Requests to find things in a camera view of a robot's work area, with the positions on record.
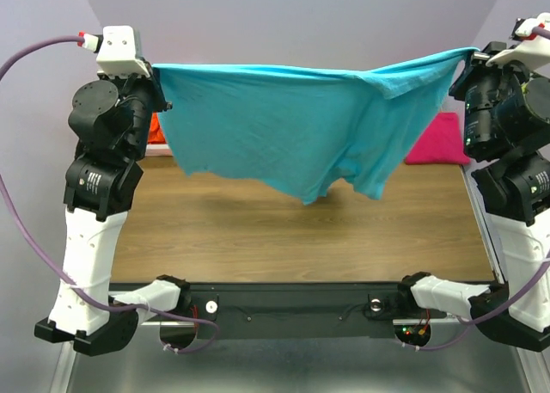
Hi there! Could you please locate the orange t-shirt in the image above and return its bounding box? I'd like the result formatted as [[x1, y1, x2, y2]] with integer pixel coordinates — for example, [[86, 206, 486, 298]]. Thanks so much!
[[148, 113, 166, 144]]

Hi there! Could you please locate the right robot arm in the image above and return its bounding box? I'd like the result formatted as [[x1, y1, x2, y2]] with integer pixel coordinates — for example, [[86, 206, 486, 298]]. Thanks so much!
[[395, 38, 549, 352]]

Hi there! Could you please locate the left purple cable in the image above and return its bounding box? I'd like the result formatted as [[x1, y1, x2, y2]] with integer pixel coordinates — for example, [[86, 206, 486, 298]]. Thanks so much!
[[0, 32, 221, 354]]

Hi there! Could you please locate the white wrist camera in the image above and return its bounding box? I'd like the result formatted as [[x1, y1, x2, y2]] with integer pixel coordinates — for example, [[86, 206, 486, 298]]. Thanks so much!
[[96, 25, 151, 78], [486, 12, 549, 71]]

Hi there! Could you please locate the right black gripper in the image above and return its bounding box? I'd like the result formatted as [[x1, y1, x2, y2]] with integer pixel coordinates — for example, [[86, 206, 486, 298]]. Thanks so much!
[[454, 40, 543, 157]]

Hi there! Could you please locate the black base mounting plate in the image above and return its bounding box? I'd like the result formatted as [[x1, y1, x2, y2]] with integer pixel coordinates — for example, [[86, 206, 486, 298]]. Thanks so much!
[[141, 282, 456, 341]]

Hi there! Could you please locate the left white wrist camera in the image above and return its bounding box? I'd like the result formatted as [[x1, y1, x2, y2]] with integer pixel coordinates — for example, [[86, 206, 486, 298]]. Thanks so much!
[[96, 25, 151, 78]]

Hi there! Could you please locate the folded magenta t-shirt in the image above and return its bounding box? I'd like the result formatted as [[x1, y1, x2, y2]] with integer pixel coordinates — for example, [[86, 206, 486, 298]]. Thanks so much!
[[405, 112, 470, 165]]

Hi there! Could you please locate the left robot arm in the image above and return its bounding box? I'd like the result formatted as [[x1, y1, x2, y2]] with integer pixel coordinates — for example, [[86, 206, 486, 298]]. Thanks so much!
[[34, 74, 192, 357]]

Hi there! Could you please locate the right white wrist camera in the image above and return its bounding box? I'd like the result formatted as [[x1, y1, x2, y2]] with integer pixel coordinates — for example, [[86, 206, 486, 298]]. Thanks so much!
[[486, 12, 549, 71]]

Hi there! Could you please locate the white plastic laundry basket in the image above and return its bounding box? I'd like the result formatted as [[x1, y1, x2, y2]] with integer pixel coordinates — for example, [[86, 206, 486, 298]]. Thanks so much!
[[145, 143, 173, 157]]

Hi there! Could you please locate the cyan blue t-shirt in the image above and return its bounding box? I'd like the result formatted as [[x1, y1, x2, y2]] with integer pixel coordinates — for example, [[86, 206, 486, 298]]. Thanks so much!
[[154, 47, 473, 204]]

